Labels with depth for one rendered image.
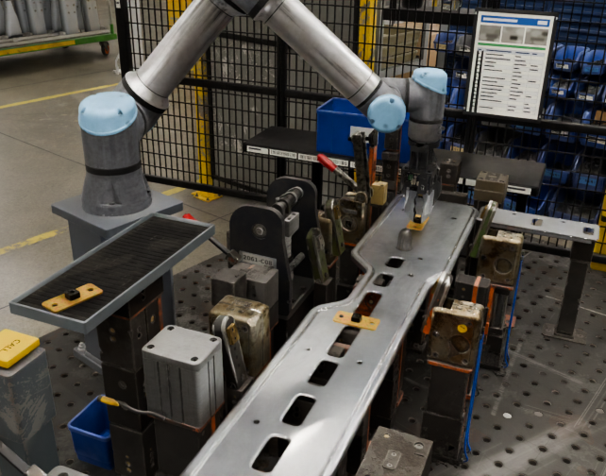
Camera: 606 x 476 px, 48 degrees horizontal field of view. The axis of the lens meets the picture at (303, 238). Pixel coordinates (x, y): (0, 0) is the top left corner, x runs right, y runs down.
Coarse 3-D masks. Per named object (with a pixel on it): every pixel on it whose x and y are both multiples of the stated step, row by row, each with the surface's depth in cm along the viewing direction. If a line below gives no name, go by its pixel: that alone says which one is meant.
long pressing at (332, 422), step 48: (384, 240) 159; (432, 240) 160; (384, 288) 139; (336, 336) 123; (384, 336) 123; (288, 384) 110; (336, 384) 110; (240, 432) 100; (288, 432) 100; (336, 432) 100
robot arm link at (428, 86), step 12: (420, 72) 146; (432, 72) 146; (444, 72) 147; (420, 84) 146; (432, 84) 145; (444, 84) 146; (420, 96) 147; (432, 96) 146; (444, 96) 148; (408, 108) 148; (420, 108) 148; (432, 108) 148; (444, 108) 150; (420, 120) 149; (432, 120) 149
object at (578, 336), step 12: (576, 252) 167; (588, 252) 165; (576, 264) 168; (588, 264) 167; (576, 276) 169; (564, 288) 173; (576, 288) 171; (564, 300) 173; (576, 300) 172; (564, 312) 174; (576, 312) 173; (552, 324) 182; (564, 324) 176; (552, 336) 177; (564, 336) 176; (576, 336) 177
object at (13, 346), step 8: (0, 336) 92; (8, 336) 92; (16, 336) 93; (24, 336) 93; (32, 336) 93; (0, 344) 91; (8, 344) 91; (16, 344) 91; (24, 344) 91; (32, 344) 91; (0, 352) 89; (8, 352) 89; (16, 352) 89; (24, 352) 90; (0, 360) 88; (8, 360) 88; (16, 360) 89
